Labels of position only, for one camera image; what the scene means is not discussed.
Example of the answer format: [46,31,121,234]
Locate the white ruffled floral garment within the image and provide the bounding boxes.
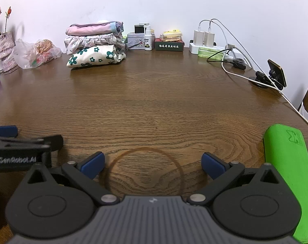
[64,33,127,54]

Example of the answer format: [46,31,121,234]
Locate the white power strip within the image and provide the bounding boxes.
[189,41,244,61]

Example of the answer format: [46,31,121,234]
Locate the plastic bag with snacks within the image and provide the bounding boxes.
[12,39,62,69]

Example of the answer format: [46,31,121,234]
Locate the yellow snack pack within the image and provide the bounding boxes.
[159,29,182,42]

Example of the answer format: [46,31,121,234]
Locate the green glasses case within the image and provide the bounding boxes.
[263,124,308,243]

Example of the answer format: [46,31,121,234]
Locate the pink folded garment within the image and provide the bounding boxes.
[66,21,124,36]

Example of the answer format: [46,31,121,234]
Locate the left white charger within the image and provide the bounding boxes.
[193,30,205,46]

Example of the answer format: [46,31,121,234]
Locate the right white charger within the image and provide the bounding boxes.
[204,32,214,47]

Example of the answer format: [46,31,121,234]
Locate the cream teal flower garment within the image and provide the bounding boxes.
[67,45,126,69]

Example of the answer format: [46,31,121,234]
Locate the dark green text box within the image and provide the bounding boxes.
[155,38,184,52]

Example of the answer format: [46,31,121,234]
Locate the small black cube device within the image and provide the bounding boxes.
[134,23,146,34]

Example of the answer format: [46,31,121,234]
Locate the vase with dried flowers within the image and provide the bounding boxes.
[0,7,17,73]

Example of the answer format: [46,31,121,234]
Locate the white spray bottle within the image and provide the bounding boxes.
[144,25,153,51]

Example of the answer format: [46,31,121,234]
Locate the phone on black stand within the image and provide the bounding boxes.
[249,59,287,90]

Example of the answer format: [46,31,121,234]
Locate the white charger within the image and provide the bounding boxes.
[204,32,214,47]
[193,30,205,46]

